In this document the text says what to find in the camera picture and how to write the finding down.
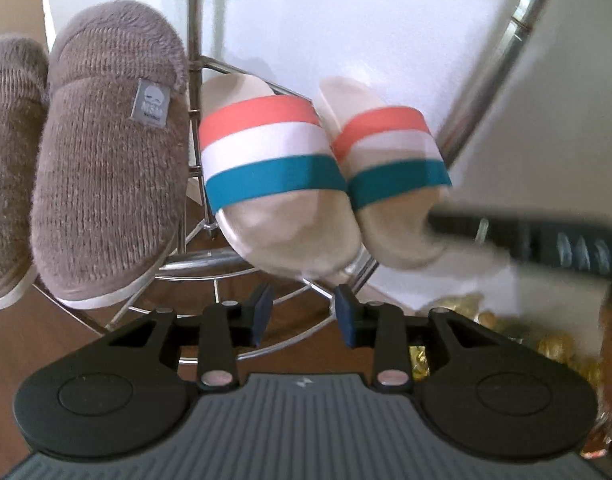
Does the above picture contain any pile of gold foil wrappers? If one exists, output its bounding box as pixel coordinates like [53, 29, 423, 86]
[411, 295, 612, 461]

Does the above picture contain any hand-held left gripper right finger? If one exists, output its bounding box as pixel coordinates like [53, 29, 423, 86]
[335, 284, 507, 393]

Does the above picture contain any brown fuzzy slipper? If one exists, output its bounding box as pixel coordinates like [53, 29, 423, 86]
[30, 0, 189, 309]
[0, 35, 49, 311]

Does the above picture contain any striped slide sandal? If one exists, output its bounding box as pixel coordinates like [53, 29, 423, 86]
[198, 74, 363, 278]
[318, 76, 454, 268]

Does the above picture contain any metal shoe rack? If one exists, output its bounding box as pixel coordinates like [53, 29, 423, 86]
[33, 0, 554, 363]

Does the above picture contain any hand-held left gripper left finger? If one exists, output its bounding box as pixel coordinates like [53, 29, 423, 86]
[106, 282, 275, 393]

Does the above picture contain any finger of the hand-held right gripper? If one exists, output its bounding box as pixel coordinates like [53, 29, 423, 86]
[425, 210, 517, 261]

